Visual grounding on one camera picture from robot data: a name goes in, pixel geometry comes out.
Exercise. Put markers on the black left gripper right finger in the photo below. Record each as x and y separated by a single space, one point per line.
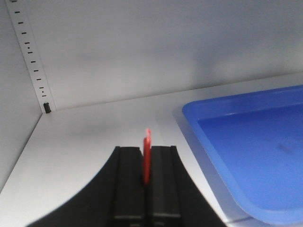
173 199

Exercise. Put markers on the black shelf support clip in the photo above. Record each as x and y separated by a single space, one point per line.
47 108

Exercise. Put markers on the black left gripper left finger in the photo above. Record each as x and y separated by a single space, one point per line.
113 198

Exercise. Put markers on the slotted cabinet shelf rail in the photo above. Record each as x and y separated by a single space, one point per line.
18 15

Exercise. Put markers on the white cabinet shelf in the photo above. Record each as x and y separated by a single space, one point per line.
68 147

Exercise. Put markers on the blue plastic tray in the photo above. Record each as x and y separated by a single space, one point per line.
255 143

